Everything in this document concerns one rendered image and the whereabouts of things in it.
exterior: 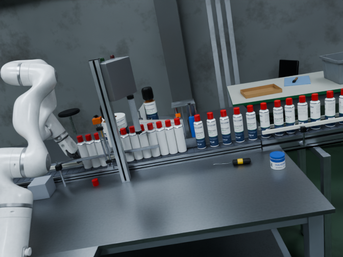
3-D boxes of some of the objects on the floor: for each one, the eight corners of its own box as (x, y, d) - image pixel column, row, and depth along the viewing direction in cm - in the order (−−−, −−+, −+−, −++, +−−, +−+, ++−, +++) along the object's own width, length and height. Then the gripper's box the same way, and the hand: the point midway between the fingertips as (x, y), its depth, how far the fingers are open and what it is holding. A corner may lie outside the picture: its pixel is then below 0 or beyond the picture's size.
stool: (100, 139, 493) (90, 103, 472) (92, 152, 445) (80, 112, 424) (70, 145, 497) (58, 109, 476) (58, 158, 450) (45, 119, 429)
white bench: (404, 128, 337) (410, 56, 310) (457, 157, 267) (470, 69, 240) (234, 149, 367) (226, 86, 340) (242, 180, 297) (232, 104, 270)
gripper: (60, 135, 179) (78, 159, 185) (51, 145, 165) (71, 171, 171) (70, 129, 178) (89, 153, 184) (62, 138, 164) (82, 164, 170)
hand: (78, 159), depth 177 cm, fingers closed, pressing on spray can
